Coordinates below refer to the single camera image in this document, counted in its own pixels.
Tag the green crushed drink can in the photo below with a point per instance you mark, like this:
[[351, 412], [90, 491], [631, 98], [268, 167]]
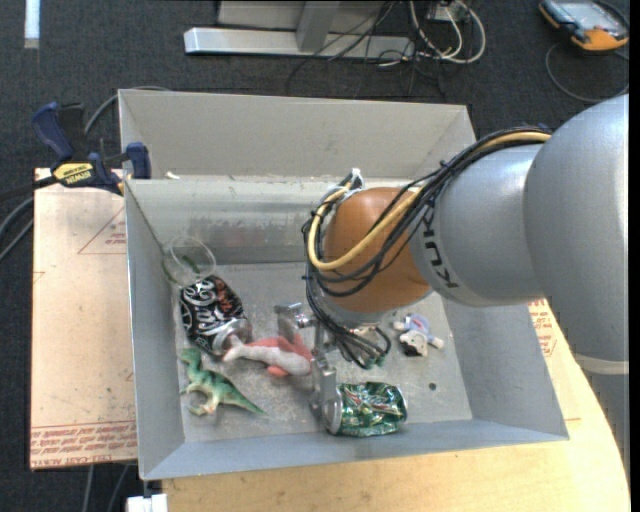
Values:
[[372, 407]]

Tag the clear glass cup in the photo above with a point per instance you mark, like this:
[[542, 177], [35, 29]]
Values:
[[189, 260]]

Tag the blue and white toy animal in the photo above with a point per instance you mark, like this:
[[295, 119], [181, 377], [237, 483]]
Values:
[[417, 336]]

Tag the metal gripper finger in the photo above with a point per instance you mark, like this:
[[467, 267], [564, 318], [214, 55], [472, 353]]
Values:
[[327, 395], [288, 322]]

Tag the grey metal bin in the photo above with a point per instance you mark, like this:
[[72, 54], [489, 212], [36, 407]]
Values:
[[280, 140]]

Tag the black crushed drink can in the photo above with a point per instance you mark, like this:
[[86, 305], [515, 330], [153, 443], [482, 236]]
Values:
[[212, 312]]

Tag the brown cardboard board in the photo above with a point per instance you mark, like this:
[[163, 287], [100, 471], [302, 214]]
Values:
[[80, 325]]

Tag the pink and white toy fish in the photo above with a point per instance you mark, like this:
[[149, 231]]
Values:
[[280, 356]]

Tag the green toy dinosaur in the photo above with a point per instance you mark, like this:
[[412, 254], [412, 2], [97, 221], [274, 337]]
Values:
[[220, 391]]

